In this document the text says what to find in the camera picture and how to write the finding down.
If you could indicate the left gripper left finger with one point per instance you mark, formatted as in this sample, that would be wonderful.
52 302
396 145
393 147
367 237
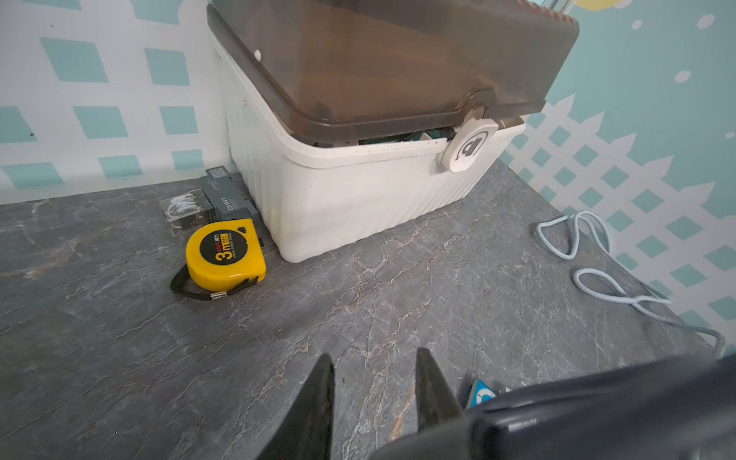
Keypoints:
307 430

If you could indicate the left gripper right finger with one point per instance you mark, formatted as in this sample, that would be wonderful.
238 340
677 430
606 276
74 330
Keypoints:
436 404

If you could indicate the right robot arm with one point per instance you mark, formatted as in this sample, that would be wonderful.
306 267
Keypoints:
667 410

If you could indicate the blue mp3 player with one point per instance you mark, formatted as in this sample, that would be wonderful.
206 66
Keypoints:
480 392

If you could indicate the yellow tape measure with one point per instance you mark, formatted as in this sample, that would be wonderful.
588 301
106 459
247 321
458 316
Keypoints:
221 260

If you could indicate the black relay module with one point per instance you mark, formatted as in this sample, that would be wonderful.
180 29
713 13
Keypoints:
226 199

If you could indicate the clear plastic small box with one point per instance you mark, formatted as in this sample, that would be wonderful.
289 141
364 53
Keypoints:
187 212

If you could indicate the white toolbox brown lid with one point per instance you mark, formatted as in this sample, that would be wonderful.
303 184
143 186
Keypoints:
348 118

